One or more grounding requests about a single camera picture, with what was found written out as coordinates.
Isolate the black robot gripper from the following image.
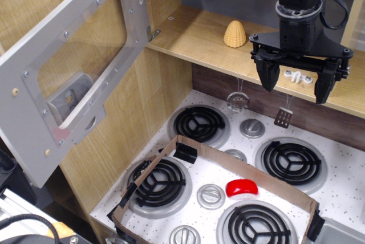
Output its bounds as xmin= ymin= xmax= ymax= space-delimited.
xmin=249 ymin=14 xmax=354 ymax=104

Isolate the grey toy microwave door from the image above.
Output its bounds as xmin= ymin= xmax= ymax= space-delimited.
xmin=1 ymin=0 xmax=149 ymax=188

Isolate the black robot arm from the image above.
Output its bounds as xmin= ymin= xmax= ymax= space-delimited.
xmin=249 ymin=0 xmax=354 ymax=104

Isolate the wooden microwave shelf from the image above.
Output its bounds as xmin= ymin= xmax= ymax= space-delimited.
xmin=147 ymin=6 xmax=364 ymax=118

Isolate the white door catch clip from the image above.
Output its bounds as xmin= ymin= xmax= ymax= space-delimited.
xmin=284 ymin=70 xmax=313 ymax=84

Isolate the hanging toy spatula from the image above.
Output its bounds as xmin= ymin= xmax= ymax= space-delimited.
xmin=274 ymin=95 xmax=294 ymax=129

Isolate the hanging round toy strainer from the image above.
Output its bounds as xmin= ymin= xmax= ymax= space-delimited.
xmin=226 ymin=78 xmax=250 ymax=112

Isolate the grey back stove knob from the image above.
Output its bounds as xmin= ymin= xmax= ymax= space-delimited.
xmin=240 ymin=119 xmax=265 ymax=139

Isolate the grey stove knob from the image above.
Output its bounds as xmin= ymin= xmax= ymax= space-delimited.
xmin=240 ymin=119 xmax=265 ymax=139
xmin=197 ymin=184 xmax=225 ymax=210
xmin=169 ymin=225 xmax=201 ymax=244

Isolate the yellow toy corn cob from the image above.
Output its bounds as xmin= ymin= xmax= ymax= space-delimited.
xmin=224 ymin=20 xmax=246 ymax=48

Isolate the back right black burner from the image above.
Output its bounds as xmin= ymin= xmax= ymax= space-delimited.
xmin=254 ymin=137 xmax=328 ymax=194

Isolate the black burner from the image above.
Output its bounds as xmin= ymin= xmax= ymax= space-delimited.
xmin=167 ymin=105 xmax=230 ymax=149
xmin=129 ymin=157 xmax=193 ymax=219
xmin=254 ymin=137 xmax=328 ymax=194
xmin=216 ymin=200 xmax=299 ymax=244

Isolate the grey small middle knob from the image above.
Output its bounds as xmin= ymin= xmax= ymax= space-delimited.
xmin=225 ymin=149 xmax=247 ymax=162

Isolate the back left black burner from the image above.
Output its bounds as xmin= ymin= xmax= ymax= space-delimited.
xmin=167 ymin=105 xmax=230 ymax=149

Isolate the red white toy cheese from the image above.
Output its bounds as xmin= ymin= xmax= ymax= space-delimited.
xmin=225 ymin=179 xmax=259 ymax=200

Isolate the brown cardboard fence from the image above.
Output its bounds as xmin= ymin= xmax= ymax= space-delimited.
xmin=108 ymin=136 xmax=325 ymax=243

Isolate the grey centre stove knob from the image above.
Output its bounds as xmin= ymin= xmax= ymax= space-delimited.
xmin=197 ymin=184 xmax=225 ymax=210

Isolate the front right black burner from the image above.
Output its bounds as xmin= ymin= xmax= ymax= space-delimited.
xmin=216 ymin=200 xmax=299 ymax=244

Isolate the front left black burner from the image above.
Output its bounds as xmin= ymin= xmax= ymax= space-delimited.
xmin=129 ymin=157 xmax=193 ymax=219

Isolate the grey front stove knob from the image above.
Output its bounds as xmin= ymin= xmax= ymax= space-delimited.
xmin=169 ymin=225 xmax=201 ymax=244

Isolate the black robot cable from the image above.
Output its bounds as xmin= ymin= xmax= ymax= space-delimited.
xmin=319 ymin=0 xmax=350 ymax=31

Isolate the grey wall phone holder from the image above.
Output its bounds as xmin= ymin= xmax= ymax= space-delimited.
xmin=46 ymin=71 xmax=94 ymax=126

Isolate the black braided cable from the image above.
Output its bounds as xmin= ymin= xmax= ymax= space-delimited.
xmin=0 ymin=213 xmax=61 ymax=244

